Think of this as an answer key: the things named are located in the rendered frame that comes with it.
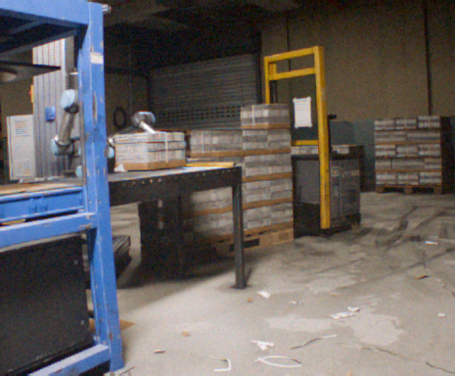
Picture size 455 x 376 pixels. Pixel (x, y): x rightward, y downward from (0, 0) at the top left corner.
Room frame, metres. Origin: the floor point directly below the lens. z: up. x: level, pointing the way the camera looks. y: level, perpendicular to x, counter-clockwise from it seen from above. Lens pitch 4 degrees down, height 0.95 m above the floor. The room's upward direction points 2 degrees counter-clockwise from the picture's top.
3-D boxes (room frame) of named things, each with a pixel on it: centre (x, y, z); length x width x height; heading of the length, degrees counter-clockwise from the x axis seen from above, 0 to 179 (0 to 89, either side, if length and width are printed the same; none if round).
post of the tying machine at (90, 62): (1.97, 0.51, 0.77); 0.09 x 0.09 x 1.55; 56
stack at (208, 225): (4.27, 0.14, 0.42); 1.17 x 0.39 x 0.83; 129
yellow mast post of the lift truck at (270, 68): (5.25, -0.56, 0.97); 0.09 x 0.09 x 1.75; 39
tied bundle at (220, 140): (4.35, 0.04, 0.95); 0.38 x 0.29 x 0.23; 40
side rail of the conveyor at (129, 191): (2.67, 0.27, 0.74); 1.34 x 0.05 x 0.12; 146
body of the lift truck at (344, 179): (5.23, -1.05, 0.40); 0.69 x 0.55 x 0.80; 39
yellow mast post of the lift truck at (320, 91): (4.74, -0.97, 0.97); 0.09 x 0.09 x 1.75; 39
